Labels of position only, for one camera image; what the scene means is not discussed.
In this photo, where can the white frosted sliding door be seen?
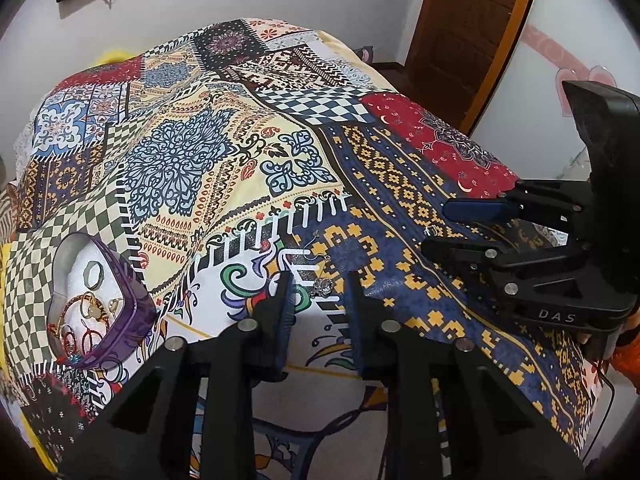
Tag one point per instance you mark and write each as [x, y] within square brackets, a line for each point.
[527, 123]

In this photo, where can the silver earring pendant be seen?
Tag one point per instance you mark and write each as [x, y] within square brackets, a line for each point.
[323, 285]

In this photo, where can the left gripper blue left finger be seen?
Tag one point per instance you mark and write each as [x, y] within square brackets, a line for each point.
[275, 316]

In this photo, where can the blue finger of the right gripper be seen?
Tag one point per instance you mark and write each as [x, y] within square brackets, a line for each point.
[480, 210]
[453, 253]

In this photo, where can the colourful patchwork bedspread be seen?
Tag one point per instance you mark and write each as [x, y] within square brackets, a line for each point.
[215, 162]

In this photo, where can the brown wooden door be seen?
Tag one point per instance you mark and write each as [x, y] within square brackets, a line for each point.
[458, 53]

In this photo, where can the yellow pillow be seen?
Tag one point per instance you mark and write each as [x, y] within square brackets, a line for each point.
[113, 56]

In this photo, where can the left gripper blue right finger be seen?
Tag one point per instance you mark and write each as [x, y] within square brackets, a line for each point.
[365, 315]

